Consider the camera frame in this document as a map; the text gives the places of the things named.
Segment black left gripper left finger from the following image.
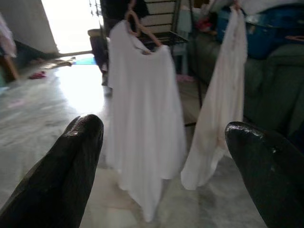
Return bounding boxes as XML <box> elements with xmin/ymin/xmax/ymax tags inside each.
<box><xmin>0</xmin><ymin>114</ymin><xmax>105</xmax><ymax>228</ymax></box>

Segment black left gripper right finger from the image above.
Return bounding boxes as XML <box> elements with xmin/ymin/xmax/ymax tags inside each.
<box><xmin>224</xmin><ymin>121</ymin><xmax>304</xmax><ymax>228</ymax></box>

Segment pale pink hanger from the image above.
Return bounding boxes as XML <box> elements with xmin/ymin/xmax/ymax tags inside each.
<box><xmin>124</xmin><ymin>0</ymin><xmax>163</xmax><ymax>48</ymax></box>

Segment dark green sofa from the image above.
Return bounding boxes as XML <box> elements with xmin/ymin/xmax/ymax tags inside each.
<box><xmin>190</xmin><ymin>33</ymin><xmax>304</xmax><ymax>148</ymax></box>

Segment long white garment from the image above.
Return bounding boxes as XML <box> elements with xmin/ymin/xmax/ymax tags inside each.
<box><xmin>180</xmin><ymin>6</ymin><xmax>249</xmax><ymax>190</ymax></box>

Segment small red cloth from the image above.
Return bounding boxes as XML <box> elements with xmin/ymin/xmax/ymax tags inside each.
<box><xmin>28</xmin><ymin>71</ymin><xmax>47</xmax><ymax>80</ymax></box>

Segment white t-shirt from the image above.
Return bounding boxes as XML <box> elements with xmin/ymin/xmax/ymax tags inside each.
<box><xmin>105</xmin><ymin>20</ymin><xmax>187</xmax><ymax>223</ymax></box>

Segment beige floor cloth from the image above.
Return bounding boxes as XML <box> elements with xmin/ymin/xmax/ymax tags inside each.
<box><xmin>51</xmin><ymin>58</ymin><xmax>76</xmax><ymax>67</ymax></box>

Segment teal floor mat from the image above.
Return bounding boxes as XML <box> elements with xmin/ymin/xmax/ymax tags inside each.
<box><xmin>72</xmin><ymin>58</ymin><xmax>97</xmax><ymax>66</ymax></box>

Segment brown wooden cabinet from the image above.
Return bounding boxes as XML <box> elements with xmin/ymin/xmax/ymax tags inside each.
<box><xmin>0</xmin><ymin>54</ymin><xmax>19</xmax><ymax>83</ymax></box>

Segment pale pink hanging cloth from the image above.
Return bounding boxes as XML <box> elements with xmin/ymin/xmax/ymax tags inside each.
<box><xmin>0</xmin><ymin>11</ymin><xmax>17</xmax><ymax>57</ymax></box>

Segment red pink bundle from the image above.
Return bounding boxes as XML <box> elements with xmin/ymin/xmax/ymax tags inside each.
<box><xmin>197</xmin><ymin>18</ymin><xmax>214</xmax><ymax>30</ymax></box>

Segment black metal drying rack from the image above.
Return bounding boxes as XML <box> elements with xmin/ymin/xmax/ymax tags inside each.
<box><xmin>87</xmin><ymin>0</ymin><xmax>205</xmax><ymax>126</ymax></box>

